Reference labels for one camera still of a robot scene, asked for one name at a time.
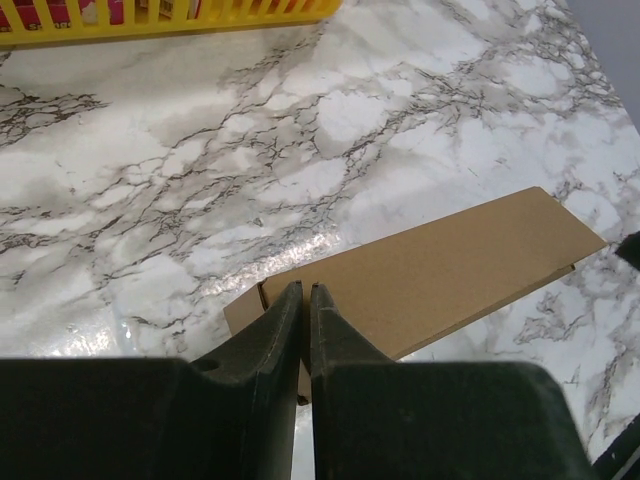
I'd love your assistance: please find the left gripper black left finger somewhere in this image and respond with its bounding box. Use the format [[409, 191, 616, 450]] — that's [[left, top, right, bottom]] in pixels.
[[1, 282, 303, 479]]

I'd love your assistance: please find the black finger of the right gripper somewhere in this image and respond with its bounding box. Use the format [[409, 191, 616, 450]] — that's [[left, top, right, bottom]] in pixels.
[[615, 231, 640, 268]]

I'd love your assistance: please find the yellow plastic shopping basket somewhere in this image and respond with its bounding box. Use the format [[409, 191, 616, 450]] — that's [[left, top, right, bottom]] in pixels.
[[1, 0, 342, 47]]

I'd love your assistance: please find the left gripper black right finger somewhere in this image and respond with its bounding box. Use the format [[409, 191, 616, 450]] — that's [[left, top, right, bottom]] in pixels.
[[310, 284, 595, 479]]

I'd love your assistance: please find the brown cardboard box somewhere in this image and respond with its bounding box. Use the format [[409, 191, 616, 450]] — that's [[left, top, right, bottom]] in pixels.
[[222, 185, 609, 406]]

